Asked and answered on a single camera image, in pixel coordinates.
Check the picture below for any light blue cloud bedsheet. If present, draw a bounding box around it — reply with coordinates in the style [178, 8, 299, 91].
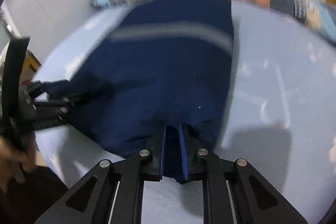
[34, 1, 335, 223]

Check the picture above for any navy blue jacket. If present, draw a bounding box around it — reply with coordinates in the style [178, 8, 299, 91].
[48, 0, 235, 185]

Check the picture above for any person's left hand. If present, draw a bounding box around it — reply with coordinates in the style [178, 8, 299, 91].
[1, 134, 37, 192]

